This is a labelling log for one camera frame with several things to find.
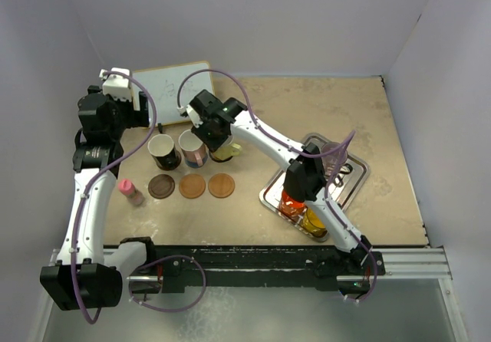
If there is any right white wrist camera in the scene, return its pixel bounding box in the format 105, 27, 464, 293
177, 104, 202, 128

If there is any light wooden coaster top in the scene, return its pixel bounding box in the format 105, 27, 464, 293
179, 174, 206, 199

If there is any dark mug white interior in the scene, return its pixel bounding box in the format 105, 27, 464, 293
147, 133, 182, 171

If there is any yellow glass cup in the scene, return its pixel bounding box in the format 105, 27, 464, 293
302, 208, 328, 238

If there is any light wooden coaster bottom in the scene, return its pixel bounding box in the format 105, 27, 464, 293
208, 173, 236, 199

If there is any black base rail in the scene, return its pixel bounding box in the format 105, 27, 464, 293
110, 242, 388, 294

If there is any small pink bottle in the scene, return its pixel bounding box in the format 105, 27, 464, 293
118, 179, 144, 206

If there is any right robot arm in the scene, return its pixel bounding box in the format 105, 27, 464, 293
180, 90, 377, 274

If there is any pink mug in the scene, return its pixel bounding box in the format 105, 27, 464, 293
178, 130, 208, 168

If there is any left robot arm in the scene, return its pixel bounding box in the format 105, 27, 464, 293
40, 85, 158, 311

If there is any light wooden coaster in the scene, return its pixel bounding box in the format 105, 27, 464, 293
179, 174, 206, 199
208, 173, 236, 199

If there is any orange glass cup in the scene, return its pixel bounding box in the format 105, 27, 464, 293
278, 189, 306, 220

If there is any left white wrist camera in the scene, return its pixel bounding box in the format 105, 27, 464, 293
99, 69, 133, 102

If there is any aluminium frame rail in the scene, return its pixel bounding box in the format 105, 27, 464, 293
381, 248, 452, 280

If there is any white board with stand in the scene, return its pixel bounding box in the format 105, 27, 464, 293
133, 61, 215, 126

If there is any dark wooden coaster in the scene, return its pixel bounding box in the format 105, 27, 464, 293
148, 174, 176, 199

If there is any orange black smiley coaster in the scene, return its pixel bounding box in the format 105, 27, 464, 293
209, 154, 234, 163

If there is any purple mug black rim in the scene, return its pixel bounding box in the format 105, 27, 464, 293
321, 150, 352, 179

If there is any pale yellow mug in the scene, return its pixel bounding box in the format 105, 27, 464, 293
209, 136, 242, 159

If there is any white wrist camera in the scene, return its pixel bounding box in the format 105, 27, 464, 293
99, 69, 133, 102
177, 104, 202, 128

